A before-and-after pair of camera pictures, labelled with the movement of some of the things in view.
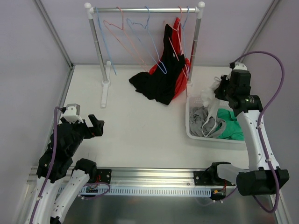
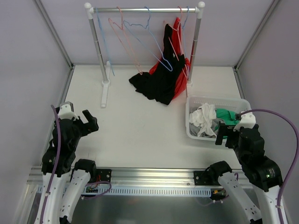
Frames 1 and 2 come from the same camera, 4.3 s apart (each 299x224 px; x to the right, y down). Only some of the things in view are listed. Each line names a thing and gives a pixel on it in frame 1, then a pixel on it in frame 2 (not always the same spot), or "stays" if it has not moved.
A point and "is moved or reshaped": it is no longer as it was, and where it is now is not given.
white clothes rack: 105,66 stays
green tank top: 232,129 stays
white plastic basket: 196,101 stays
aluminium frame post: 43,10 stays
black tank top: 160,85 stays
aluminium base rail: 146,178 stays
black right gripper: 222,91 → 227,136
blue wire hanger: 152,40 is moved or reshaped
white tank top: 210,101 → 202,116
